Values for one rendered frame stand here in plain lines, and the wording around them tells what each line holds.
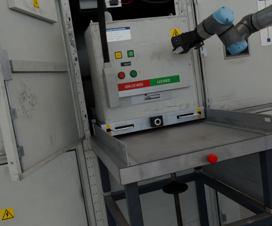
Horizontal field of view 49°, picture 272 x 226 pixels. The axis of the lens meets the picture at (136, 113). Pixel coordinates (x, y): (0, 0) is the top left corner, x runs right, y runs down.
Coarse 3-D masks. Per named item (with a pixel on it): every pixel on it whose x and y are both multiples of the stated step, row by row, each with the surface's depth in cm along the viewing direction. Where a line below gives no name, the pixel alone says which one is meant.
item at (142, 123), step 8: (176, 112) 149; (184, 112) 150; (192, 112) 152; (200, 112) 153; (128, 120) 142; (136, 120) 143; (144, 120) 144; (168, 120) 148; (176, 120) 149; (184, 120) 151; (104, 128) 139; (136, 128) 144; (144, 128) 145
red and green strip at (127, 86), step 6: (156, 78) 146; (162, 78) 147; (168, 78) 148; (174, 78) 149; (120, 84) 141; (126, 84) 142; (132, 84) 143; (138, 84) 144; (144, 84) 144; (150, 84) 145; (156, 84) 146; (162, 84) 147; (120, 90) 141
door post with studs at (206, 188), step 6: (174, 0) 167; (180, 0) 167; (180, 6) 167; (180, 12) 168; (186, 12) 169; (204, 186) 180; (210, 204) 182; (210, 210) 182; (210, 216) 182; (210, 222) 182
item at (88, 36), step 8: (168, 16) 146; (176, 16) 147; (88, 32) 142; (88, 40) 146; (88, 48) 151; (88, 56) 155; (96, 64) 137; (96, 72) 141; (96, 80) 145; (96, 88) 149; (96, 96) 154; (144, 96) 147; (96, 104) 158; (96, 112) 163; (104, 112) 140; (96, 120) 168; (104, 120) 142
